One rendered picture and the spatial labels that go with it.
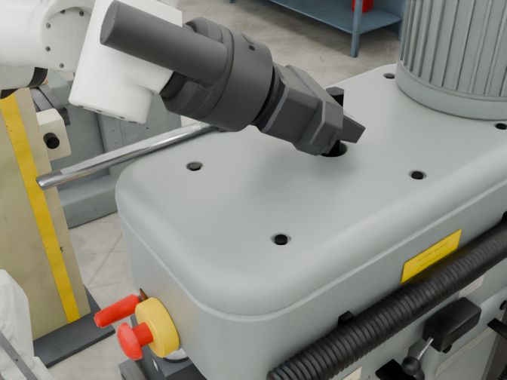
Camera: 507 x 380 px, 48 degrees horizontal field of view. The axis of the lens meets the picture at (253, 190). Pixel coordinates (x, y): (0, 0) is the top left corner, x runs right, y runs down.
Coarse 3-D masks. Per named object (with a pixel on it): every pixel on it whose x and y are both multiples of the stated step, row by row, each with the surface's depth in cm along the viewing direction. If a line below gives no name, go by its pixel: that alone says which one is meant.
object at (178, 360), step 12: (132, 324) 147; (144, 348) 143; (180, 348) 138; (144, 360) 150; (156, 360) 135; (168, 360) 135; (180, 360) 134; (156, 372) 140; (168, 372) 132; (180, 372) 134; (192, 372) 136
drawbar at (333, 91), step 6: (330, 90) 58; (336, 90) 58; (342, 90) 58; (336, 96) 57; (342, 96) 58; (342, 102) 58; (336, 144) 61; (330, 150) 61; (336, 150) 61; (324, 156) 62; (330, 156) 62; (336, 156) 62
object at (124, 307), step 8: (128, 296) 69; (136, 296) 70; (112, 304) 69; (120, 304) 68; (128, 304) 68; (136, 304) 69; (104, 312) 67; (112, 312) 68; (120, 312) 68; (128, 312) 68; (96, 320) 67; (104, 320) 67; (112, 320) 68
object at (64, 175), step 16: (192, 128) 65; (208, 128) 65; (144, 144) 62; (160, 144) 62; (96, 160) 60; (112, 160) 60; (128, 160) 61; (48, 176) 57; (64, 176) 57; (80, 176) 58
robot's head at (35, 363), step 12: (12, 336) 71; (0, 348) 69; (24, 348) 72; (0, 360) 69; (12, 360) 70; (24, 360) 71; (36, 360) 73; (12, 372) 69; (36, 372) 71; (48, 372) 73
